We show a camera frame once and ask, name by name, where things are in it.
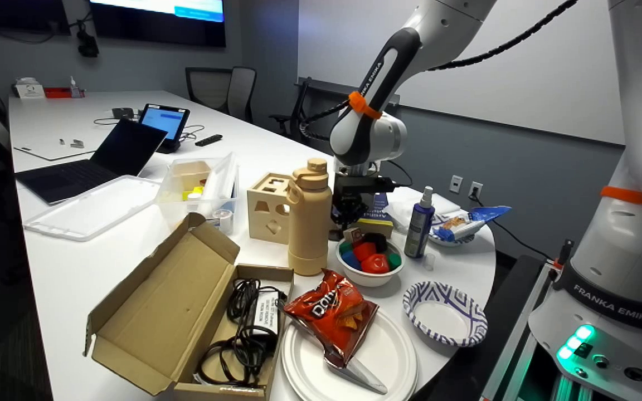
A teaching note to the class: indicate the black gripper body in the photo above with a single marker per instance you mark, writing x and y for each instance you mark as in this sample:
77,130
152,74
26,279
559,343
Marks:
354,194

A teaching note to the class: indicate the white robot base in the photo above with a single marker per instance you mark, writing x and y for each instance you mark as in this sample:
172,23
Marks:
591,314

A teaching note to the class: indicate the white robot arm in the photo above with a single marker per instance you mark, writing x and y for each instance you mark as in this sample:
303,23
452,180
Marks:
364,133

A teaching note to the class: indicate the beige water bottle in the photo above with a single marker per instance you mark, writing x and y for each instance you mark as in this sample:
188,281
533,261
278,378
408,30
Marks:
310,220

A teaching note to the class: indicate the white bowl of toy blocks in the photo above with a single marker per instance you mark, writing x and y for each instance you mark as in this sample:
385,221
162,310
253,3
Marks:
368,261

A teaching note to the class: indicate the dark spray bottle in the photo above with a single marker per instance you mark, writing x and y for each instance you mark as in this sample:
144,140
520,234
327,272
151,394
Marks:
420,226

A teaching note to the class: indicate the wooden shape sorter box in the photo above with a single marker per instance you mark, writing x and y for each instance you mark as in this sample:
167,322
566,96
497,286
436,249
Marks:
269,211

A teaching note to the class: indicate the blue white wrapper packet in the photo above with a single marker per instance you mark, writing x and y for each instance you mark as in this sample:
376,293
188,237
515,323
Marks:
454,229

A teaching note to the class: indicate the red chips bag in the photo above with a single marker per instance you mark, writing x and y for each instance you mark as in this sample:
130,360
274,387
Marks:
337,314

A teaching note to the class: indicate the clear plastic container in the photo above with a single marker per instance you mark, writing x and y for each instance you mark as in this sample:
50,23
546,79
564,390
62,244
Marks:
200,185

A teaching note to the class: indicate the blue patterned paper plate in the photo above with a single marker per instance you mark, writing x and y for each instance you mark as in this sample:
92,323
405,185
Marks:
445,314

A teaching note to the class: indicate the black office chair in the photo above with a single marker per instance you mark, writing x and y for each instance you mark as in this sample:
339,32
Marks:
227,91

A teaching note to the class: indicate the stack of white plates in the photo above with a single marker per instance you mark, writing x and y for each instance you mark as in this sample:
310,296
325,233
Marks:
385,366

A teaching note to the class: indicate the tablet with blue screen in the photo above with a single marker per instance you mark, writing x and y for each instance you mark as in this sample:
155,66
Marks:
167,118

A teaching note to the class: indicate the black laptop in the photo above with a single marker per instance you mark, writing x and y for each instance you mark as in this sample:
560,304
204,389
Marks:
125,151

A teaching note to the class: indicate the clear plastic tray lid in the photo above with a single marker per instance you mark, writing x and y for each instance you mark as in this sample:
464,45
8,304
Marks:
96,211

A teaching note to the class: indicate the wall monitor screen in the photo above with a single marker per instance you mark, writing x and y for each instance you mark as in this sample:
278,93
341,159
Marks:
200,23

